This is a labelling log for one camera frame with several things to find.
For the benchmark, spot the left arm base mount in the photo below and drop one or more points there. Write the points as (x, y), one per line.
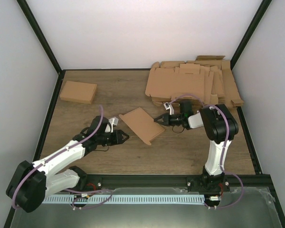
(75, 180)

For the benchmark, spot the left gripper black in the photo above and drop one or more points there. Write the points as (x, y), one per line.
(118, 138)

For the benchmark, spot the folded brown cardboard box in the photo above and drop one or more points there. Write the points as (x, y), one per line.
(78, 92)

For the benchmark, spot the stack of flat cardboard sheets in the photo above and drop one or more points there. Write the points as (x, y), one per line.
(207, 79)

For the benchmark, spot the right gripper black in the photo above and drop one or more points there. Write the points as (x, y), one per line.
(166, 122)

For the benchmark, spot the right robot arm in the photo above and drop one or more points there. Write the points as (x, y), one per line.
(220, 127)

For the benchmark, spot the light blue slotted cable duct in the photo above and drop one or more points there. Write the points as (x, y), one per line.
(126, 199)

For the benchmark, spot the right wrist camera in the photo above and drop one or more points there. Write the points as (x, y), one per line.
(168, 106)

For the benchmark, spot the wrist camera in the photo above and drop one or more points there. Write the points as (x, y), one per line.
(168, 106)
(112, 122)

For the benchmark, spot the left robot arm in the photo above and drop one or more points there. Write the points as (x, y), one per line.
(32, 182)

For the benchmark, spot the black aluminium frame rail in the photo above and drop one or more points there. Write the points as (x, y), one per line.
(171, 181)

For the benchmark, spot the right black corner post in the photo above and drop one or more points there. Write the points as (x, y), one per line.
(264, 5)

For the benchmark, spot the black corner post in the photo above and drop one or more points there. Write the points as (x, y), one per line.
(264, 5)
(39, 34)

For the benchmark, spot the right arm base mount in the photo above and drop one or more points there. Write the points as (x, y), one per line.
(205, 183)

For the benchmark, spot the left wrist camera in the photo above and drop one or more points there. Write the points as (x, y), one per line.
(112, 122)

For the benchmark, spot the left black corner post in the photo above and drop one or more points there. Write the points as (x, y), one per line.
(39, 34)

